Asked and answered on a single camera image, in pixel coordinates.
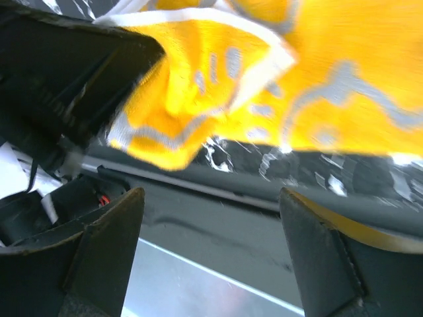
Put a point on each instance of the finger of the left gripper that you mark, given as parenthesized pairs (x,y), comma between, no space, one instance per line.
(64,79)

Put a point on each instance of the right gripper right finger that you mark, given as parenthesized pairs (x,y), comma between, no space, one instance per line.
(346,268)

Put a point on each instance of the grey orange towel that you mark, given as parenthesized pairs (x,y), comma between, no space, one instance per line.
(328,76)

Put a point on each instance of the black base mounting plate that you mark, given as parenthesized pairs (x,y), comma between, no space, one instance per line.
(237,213)

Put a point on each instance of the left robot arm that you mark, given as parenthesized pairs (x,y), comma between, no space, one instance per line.
(17,217)

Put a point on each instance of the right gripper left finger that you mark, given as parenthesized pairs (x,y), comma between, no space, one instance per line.
(81,268)

